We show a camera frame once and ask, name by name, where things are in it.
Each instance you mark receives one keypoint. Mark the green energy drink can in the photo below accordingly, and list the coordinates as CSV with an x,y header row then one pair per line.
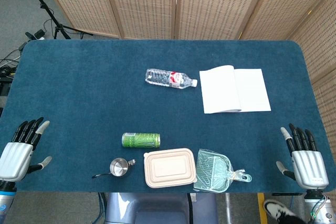
x,y
140,140

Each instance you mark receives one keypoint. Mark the clear plastic water bottle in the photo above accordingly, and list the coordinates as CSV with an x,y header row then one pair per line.
x,y
168,78

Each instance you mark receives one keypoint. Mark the steel gooseneck pitcher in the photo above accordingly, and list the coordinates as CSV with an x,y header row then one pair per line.
x,y
119,167

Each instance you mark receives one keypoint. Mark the woven wooden folding screen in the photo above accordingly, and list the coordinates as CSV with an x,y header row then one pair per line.
x,y
210,3

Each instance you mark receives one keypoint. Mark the black power adapter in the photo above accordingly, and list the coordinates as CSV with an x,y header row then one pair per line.
x,y
39,34

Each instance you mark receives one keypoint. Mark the green dustpan in plastic wrap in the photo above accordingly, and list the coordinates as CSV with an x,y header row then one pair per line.
x,y
212,171

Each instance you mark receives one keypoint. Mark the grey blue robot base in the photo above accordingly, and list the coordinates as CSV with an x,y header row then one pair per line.
x,y
157,208

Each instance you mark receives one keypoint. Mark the beige lidded lunch box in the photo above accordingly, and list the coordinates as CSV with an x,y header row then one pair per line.
x,y
169,167

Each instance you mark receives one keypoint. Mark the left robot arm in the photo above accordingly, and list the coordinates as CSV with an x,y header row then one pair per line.
x,y
5,200

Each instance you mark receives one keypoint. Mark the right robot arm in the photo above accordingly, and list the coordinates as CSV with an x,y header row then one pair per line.
x,y
320,208

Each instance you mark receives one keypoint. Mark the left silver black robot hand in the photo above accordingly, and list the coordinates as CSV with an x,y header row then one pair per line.
x,y
14,159

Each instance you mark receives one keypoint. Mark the black tripod stand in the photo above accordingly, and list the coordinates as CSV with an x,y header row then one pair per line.
x,y
51,15

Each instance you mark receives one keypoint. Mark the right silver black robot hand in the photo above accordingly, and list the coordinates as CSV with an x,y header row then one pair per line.
x,y
309,165

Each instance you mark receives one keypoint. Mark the blue carpet table mat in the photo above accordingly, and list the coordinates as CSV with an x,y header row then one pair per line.
x,y
92,90

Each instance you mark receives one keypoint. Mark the black and white shoe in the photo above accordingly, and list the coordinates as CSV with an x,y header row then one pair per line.
x,y
281,211

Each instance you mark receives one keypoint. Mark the white book with yellow cover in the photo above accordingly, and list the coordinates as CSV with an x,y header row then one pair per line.
x,y
231,90

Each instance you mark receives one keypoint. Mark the yellow post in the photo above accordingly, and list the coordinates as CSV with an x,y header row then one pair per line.
x,y
261,208

